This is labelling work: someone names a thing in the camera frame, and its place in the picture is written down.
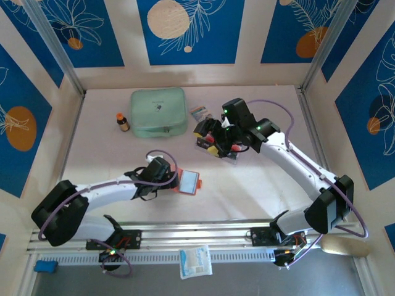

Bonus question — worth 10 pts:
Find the orange card holder wallet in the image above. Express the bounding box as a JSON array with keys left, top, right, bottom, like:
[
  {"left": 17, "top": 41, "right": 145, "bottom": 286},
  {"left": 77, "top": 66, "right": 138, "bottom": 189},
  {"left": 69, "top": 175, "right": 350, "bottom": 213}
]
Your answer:
[{"left": 172, "top": 168, "right": 203, "bottom": 195}]

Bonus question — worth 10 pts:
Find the small colourful printed box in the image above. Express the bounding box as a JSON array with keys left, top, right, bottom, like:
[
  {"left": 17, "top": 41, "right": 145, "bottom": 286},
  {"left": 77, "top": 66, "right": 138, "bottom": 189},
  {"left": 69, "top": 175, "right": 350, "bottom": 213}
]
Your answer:
[{"left": 189, "top": 105, "right": 214, "bottom": 124}]

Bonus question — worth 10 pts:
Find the mint green zip pouch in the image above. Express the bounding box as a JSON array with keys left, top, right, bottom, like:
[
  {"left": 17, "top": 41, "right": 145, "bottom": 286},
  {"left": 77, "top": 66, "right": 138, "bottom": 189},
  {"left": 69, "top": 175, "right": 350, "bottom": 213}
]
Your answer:
[{"left": 129, "top": 86, "right": 188, "bottom": 139}]

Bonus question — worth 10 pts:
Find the brown bottle orange cap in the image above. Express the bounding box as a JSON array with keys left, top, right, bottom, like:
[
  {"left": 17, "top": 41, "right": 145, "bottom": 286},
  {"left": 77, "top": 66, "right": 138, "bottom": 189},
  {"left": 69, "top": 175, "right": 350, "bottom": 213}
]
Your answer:
[{"left": 115, "top": 112, "right": 131, "bottom": 133}]

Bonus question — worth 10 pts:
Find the white blue wipes packet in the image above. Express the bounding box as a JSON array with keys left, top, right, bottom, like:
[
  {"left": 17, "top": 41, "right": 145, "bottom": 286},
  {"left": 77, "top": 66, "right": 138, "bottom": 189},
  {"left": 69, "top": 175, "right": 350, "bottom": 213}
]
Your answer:
[{"left": 178, "top": 245, "right": 214, "bottom": 281}]

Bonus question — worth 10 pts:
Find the black controller board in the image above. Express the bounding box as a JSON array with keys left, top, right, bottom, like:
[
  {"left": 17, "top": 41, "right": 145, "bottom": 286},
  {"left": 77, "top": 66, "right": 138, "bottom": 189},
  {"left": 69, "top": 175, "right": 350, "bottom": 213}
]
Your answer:
[
  {"left": 98, "top": 248, "right": 125, "bottom": 264},
  {"left": 273, "top": 248, "right": 299, "bottom": 268}
]

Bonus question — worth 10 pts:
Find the blue sponge block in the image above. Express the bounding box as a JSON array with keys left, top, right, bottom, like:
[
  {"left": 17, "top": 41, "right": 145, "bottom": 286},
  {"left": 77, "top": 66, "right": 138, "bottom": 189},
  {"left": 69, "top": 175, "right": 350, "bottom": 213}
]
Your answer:
[{"left": 33, "top": 260, "right": 59, "bottom": 274}]

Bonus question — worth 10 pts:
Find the tan oval object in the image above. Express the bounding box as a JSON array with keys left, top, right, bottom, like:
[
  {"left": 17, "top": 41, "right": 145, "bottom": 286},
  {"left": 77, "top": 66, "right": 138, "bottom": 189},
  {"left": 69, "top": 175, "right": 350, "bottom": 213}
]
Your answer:
[{"left": 319, "top": 236, "right": 371, "bottom": 258}]

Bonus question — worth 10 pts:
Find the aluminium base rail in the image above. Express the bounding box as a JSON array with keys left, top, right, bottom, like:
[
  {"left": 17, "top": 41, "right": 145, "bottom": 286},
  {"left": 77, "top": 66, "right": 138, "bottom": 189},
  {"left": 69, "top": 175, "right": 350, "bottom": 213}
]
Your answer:
[{"left": 26, "top": 219, "right": 362, "bottom": 255}]

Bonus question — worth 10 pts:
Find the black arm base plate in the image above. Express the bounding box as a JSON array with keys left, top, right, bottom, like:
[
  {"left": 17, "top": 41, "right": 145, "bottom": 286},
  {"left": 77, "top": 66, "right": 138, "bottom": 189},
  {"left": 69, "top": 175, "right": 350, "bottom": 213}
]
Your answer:
[
  {"left": 85, "top": 229, "right": 143, "bottom": 250},
  {"left": 249, "top": 226, "right": 306, "bottom": 247}
]

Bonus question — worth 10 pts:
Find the aluminium table side rail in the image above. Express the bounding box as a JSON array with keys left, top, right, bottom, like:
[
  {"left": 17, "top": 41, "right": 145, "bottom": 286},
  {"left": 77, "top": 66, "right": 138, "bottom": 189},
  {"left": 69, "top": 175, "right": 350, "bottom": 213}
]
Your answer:
[
  {"left": 45, "top": 92, "right": 86, "bottom": 229},
  {"left": 296, "top": 87, "right": 347, "bottom": 222}
]

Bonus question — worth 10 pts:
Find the grey slotted cable duct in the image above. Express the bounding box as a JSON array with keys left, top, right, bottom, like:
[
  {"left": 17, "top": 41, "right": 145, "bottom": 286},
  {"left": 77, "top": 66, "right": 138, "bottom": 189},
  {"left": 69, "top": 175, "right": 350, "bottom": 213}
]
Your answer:
[{"left": 38, "top": 250, "right": 278, "bottom": 266}]

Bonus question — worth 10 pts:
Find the aluminium frame post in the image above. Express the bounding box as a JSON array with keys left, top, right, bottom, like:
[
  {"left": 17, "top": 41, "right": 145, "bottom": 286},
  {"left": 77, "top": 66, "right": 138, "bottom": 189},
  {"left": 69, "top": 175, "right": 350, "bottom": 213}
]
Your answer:
[
  {"left": 23, "top": 0, "right": 86, "bottom": 96},
  {"left": 301, "top": 0, "right": 364, "bottom": 92}
]

